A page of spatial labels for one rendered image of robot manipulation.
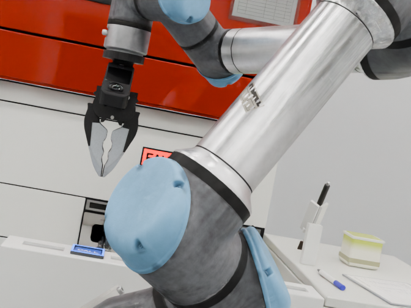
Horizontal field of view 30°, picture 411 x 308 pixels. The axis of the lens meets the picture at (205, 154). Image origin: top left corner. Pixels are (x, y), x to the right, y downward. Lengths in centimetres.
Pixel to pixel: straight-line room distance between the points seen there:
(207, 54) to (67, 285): 44
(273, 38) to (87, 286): 50
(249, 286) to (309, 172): 259
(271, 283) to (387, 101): 270
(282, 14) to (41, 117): 63
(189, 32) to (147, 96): 61
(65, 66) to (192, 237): 108
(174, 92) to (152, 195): 103
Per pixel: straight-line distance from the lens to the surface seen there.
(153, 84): 184
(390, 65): 106
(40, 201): 191
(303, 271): 153
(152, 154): 189
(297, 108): 88
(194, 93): 184
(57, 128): 189
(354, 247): 171
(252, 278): 91
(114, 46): 129
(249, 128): 86
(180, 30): 124
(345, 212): 355
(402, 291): 154
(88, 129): 130
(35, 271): 130
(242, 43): 123
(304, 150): 347
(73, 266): 129
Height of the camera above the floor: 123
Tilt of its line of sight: 3 degrees down
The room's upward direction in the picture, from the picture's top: 11 degrees clockwise
